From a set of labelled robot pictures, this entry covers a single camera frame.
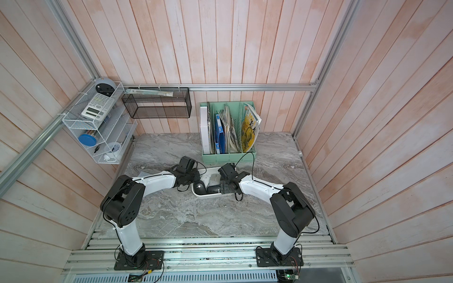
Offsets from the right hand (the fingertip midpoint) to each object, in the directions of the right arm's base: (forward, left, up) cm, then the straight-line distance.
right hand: (231, 185), depth 93 cm
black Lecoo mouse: (-3, +17, +2) cm, 17 cm away
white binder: (+21, +14, +21) cm, 33 cm away
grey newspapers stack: (+22, 0, +10) cm, 24 cm away
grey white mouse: (+3, +9, 0) cm, 10 cm away
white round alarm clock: (+6, +58, +21) cm, 62 cm away
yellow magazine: (+32, -11, +19) cm, 38 cm away
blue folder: (+20, +7, +14) cm, 26 cm away
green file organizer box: (+42, -3, +19) cm, 46 cm away
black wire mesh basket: (+45, +46, +21) cm, 68 cm away
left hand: (+5, +19, -1) cm, 19 cm away
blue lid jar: (+5, +64, +30) cm, 71 cm away
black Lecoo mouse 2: (-3, +10, 0) cm, 10 cm away
